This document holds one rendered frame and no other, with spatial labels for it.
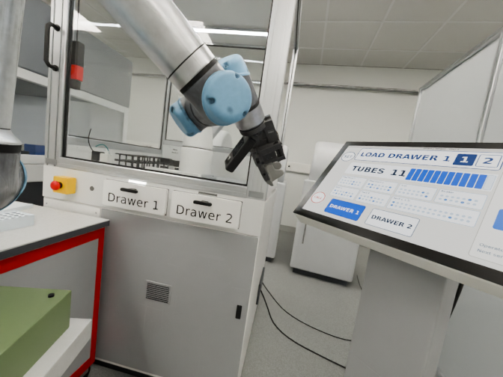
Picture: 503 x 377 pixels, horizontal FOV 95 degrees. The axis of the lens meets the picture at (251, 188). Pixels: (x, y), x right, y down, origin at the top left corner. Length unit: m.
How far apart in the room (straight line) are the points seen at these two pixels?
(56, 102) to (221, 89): 1.09
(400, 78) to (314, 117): 1.33
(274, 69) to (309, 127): 3.14
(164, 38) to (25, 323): 0.43
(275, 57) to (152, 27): 0.66
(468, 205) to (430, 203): 0.06
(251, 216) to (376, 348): 0.54
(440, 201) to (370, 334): 0.37
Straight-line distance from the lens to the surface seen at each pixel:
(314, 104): 4.14
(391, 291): 0.68
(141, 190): 1.06
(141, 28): 0.38
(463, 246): 0.54
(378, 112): 4.23
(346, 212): 0.61
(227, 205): 0.91
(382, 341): 0.74
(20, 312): 0.50
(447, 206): 0.59
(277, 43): 1.00
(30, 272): 1.02
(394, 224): 0.57
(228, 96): 0.36
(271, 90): 0.94
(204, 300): 1.10
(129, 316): 1.31
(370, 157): 0.73
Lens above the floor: 1.08
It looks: 6 degrees down
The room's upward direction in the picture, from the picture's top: 8 degrees clockwise
